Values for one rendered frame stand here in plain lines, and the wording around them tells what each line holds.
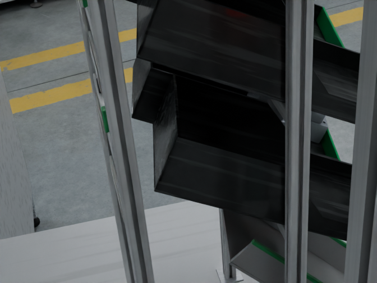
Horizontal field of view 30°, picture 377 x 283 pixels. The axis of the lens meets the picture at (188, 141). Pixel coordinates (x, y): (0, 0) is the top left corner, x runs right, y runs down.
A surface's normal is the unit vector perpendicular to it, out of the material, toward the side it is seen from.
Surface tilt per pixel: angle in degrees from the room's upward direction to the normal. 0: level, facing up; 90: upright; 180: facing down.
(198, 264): 0
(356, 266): 90
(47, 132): 0
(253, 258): 90
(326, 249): 90
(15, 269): 0
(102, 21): 90
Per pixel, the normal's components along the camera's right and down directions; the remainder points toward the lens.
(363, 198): -0.97, 0.19
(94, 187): -0.07, -0.82
